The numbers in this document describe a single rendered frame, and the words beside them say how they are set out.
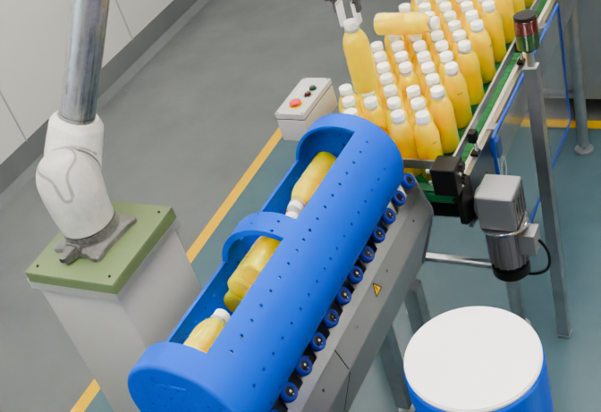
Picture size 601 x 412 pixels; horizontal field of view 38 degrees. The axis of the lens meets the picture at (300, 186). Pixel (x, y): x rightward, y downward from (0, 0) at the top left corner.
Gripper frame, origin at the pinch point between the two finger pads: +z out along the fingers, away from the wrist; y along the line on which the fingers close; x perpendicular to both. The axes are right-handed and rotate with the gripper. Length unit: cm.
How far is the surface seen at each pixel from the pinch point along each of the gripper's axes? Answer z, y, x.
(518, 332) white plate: 38, 57, -67
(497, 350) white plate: 38, 55, -72
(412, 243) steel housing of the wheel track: 57, 15, -24
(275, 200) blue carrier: 32, -12, -40
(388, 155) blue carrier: 27.4, 14.8, -24.3
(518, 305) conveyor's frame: 128, 24, 24
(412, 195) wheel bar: 49, 13, -14
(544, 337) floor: 142, 32, 23
